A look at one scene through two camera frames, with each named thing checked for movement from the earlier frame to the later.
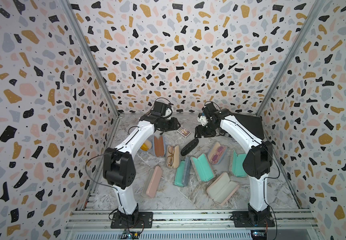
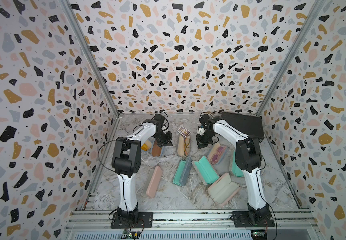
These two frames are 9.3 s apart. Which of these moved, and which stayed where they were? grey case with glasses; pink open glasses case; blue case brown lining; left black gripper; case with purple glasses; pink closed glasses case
Moved: grey case with glasses; left black gripper
Stayed: case with purple glasses; pink closed glasses case; blue case brown lining; pink open glasses case
